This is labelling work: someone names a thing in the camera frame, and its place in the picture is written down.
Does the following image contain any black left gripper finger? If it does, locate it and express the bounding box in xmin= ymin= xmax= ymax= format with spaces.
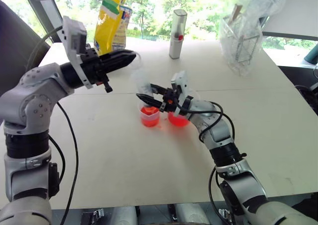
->
xmin=99 ymin=49 xmax=137 ymax=63
xmin=104 ymin=57 xmax=136 ymax=75

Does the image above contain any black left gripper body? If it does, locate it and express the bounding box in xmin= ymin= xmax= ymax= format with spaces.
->
xmin=79 ymin=47 xmax=114 ymax=94

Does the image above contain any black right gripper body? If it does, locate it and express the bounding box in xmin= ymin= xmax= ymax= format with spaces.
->
xmin=160 ymin=87 xmax=181 ymax=113

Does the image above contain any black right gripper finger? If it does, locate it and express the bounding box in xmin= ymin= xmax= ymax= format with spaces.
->
xmin=136 ymin=93 xmax=162 ymax=109
xmin=150 ymin=83 xmax=170 ymax=95

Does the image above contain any spouted cup with red liquid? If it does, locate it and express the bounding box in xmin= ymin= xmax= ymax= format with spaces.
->
xmin=137 ymin=102 xmax=160 ymax=128

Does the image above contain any round cup with red liquid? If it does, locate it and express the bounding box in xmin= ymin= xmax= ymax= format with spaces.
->
xmin=167 ymin=110 xmax=191 ymax=128

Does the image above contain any yellow snack bag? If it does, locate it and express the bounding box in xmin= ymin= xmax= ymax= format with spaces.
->
xmin=93 ymin=0 xmax=137 ymax=57

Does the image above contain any white tall dispenser bottle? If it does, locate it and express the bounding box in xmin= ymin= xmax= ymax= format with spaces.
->
xmin=169 ymin=9 xmax=188 ymax=60

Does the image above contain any dark chair back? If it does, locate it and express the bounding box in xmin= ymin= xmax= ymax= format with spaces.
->
xmin=0 ymin=0 xmax=52 ymax=96

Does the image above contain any silver rounded body part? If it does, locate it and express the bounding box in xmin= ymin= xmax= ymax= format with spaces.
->
xmin=168 ymin=203 xmax=212 ymax=225
xmin=81 ymin=206 xmax=140 ymax=225

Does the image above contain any teal cylindrical object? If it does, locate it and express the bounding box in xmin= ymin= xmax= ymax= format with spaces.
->
xmin=305 ymin=45 xmax=318 ymax=67

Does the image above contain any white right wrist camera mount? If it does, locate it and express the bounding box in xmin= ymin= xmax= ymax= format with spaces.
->
xmin=170 ymin=70 xmax=194 ymax=116

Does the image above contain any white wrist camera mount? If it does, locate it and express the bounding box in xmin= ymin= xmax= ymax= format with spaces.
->
xmin=60 ymin=15 xmax=94 ymax=89
xmin=170 ymin=70 xmax=194 ymax=116

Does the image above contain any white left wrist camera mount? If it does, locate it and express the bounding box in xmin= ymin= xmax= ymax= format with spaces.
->
xmin=60 ymin=15 xmax=94 ymax=89

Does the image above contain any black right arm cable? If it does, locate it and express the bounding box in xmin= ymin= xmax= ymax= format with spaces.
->
xmin=177 ymin=101 xmax=236 ymax=222

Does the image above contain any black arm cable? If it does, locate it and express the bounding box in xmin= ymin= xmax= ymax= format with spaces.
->
xmin=26 ymin=26 xmax=80 ymax=225
xmin=177 ymin=101 xmax=236 ymax=222

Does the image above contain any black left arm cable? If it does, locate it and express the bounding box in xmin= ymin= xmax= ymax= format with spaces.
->
xmin=26 ymin=26 xmax=80 ymax=225

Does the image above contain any metal wire rack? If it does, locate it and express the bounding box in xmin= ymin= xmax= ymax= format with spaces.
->
xmin=223 ymin=13 xmax=261 ymax=63

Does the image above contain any wire basket in plastic bag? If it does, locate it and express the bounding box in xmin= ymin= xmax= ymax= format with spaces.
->
xmin=218 ymin=0 xmax=289 ymax=77

